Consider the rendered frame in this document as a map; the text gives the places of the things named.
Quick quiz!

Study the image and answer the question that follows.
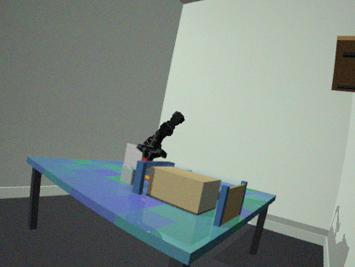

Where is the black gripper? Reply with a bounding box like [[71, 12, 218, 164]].
[[137, 138, 167, 162]]

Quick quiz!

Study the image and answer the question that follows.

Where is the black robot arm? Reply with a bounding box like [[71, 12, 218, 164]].
[[144, 111, 185, 148]]

